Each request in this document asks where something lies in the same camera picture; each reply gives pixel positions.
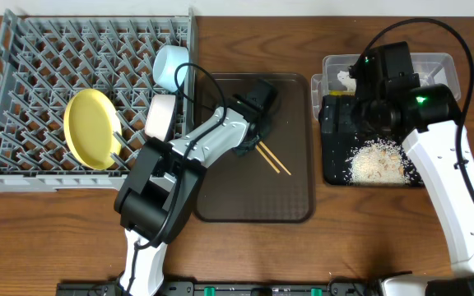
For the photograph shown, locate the wooden chopstick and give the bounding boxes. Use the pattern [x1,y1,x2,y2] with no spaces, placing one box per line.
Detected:
[255,146,280,173]
[258,141,292,176]

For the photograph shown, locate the white tissue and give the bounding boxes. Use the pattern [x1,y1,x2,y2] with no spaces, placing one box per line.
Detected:
[337,71,356,92]

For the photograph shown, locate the rice and food scraps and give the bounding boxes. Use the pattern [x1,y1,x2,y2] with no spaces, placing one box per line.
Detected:
[345,138,412,186]

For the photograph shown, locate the yellow orange snack wrapper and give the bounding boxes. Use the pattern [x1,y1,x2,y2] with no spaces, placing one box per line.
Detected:
[328,90,355,96]

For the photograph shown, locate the white pink shallow bowl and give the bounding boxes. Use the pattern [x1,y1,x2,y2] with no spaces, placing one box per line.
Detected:
[144,95,176,141]

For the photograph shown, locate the light blue bowl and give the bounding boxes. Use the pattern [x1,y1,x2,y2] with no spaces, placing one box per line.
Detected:
[152,45,189,92]

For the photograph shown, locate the yellow round plate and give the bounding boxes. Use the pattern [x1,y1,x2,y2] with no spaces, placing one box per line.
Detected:
[63,89,122,170]

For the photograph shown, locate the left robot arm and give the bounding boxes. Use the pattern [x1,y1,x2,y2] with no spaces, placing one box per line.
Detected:
[114,104,271,295]

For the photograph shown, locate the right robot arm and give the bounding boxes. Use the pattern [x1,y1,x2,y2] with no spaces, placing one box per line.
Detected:
[352,84,474,295]

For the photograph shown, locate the clear plastic waste bin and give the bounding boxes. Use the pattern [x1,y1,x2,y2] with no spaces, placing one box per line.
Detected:
[310,53,462,120]

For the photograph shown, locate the grey plastic dishwasher rack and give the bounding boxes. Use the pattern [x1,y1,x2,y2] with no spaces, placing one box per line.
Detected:
[0,11,198,192]

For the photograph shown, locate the black rectangular tray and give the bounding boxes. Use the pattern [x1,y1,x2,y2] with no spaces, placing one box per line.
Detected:
[318,94,424,187]

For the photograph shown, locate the dark brown serving tray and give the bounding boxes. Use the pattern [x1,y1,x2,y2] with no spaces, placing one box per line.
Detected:
[195,73,315,224]

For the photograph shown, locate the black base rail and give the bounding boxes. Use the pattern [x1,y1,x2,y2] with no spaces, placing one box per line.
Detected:
[55,280,382,296]

